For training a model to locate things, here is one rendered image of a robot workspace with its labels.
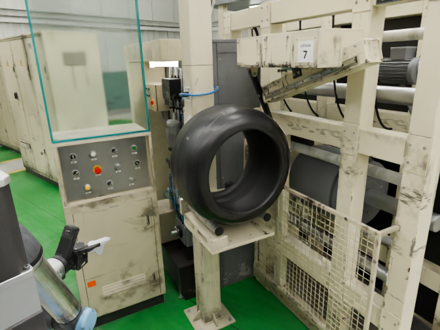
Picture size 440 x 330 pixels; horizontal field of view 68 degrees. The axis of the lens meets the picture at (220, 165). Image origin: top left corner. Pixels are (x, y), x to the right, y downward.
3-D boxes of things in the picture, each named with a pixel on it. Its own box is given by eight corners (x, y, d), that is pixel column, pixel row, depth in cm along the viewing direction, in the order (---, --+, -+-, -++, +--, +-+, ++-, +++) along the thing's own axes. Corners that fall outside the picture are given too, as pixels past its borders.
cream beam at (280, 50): (235, 67, 178) (235, 38, 173) (273, 66, 189) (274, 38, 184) (315, 69, 126) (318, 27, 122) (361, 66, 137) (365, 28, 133)
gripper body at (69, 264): (71, 256, 122) (48, 276, 111) (70, 236, 119) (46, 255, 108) (90, 261, 121) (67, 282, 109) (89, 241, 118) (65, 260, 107)
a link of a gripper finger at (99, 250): (110, 248, 126) (85, 255, 121) (110, 235, 124) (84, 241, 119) (113, 252, 124) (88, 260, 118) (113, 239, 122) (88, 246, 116)
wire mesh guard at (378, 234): (253, 266, 229) (254, 171, 207) (255, 266, 229) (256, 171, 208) (361, 366, 153) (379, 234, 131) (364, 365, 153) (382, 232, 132)
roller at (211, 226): (187, 209, 185) (186, 202, 184) (194, 207, 187) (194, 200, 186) (215, 237, 156) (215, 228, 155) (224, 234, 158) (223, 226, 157)
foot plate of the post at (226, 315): (183, 311, 231) (183, 306, 230) (217, 298, 243) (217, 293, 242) (199, 338, 208) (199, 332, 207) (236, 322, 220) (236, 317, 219)
